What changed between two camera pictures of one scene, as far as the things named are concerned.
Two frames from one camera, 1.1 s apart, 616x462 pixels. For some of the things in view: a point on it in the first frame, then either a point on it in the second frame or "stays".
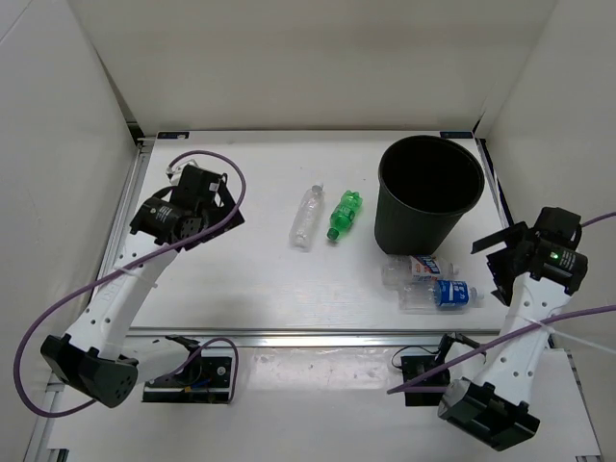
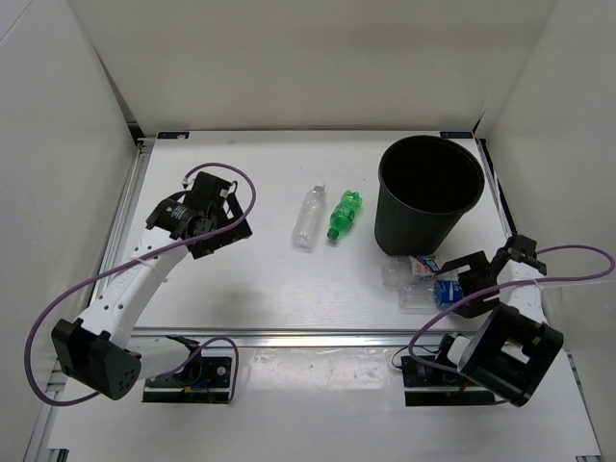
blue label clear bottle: x=439 y=295 stays
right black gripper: x=513 y=234 to x=465 y=278
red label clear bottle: x=416 y=270 stays
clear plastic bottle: x=307 y=218 stays
